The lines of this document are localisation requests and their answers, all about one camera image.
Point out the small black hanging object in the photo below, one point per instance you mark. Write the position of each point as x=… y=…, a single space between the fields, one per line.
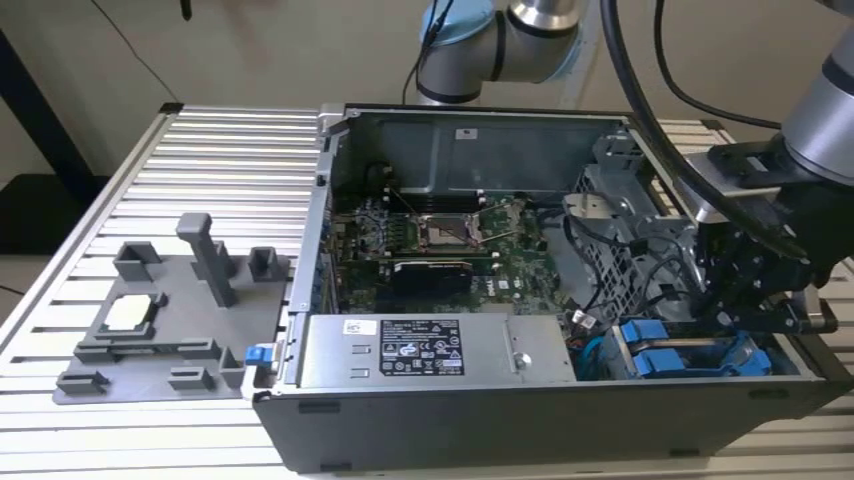
x=186 y=9

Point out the grey parts rack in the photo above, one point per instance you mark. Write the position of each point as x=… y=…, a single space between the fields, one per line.
x=181 y=300

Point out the disk bay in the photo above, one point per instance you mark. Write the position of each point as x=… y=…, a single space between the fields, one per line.
x=708 y=372

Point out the grey metal drive cage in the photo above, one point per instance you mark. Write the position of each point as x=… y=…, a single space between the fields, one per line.
x=601 y=205

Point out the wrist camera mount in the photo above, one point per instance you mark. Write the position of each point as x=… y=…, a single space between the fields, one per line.
x=714 y=200

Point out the CPU socket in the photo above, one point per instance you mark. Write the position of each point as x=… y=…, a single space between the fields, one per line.
x=447 y=232

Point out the green motherboard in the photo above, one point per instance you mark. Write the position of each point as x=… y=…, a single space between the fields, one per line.
x=521 y=280

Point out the black stand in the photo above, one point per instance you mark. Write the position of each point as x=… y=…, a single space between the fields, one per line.
x=40 y=215

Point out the blue case latch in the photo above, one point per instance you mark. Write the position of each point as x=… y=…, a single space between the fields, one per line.
x=259 y=356

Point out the silver CPU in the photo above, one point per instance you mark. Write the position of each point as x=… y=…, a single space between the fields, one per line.
x=129 y=311

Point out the silver power supply unit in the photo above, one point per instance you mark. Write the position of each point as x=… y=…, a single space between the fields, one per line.
x=334 y=360

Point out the open black PC case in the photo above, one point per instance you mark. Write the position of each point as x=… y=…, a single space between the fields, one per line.
x=467 y=430

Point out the black table corner cap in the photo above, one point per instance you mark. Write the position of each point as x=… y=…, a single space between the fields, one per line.
x=173 y=106
x=710 y=124

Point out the black graphics card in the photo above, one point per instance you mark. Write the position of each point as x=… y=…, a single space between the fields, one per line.
x=427 y=282

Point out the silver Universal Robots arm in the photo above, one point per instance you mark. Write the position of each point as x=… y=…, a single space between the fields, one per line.
x=461 y=60

